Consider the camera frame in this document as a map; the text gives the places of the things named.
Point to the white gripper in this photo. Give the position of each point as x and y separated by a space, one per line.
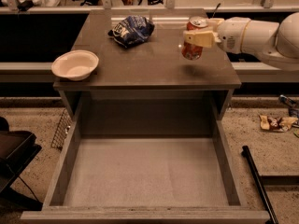
231 34

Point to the red coke can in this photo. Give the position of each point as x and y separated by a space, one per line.
190 51

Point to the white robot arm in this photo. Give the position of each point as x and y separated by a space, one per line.
273 43

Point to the grey cabinet counter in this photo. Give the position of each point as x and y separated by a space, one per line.
155 65

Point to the open grey top drawer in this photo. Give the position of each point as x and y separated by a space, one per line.
132 159

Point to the blue chip bag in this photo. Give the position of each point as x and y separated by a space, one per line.
132 31

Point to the blue snack bag on floor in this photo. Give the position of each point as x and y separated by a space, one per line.
293 107

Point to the brown snack wrapper on floor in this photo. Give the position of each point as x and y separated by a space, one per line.
279 124

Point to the black metal bar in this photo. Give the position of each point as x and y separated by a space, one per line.
259 185

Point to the white paper bowl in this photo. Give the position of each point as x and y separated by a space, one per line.
75 65

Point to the black tray stand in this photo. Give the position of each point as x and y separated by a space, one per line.
17 150

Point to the wire mesh basket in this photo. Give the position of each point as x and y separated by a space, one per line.
61 131

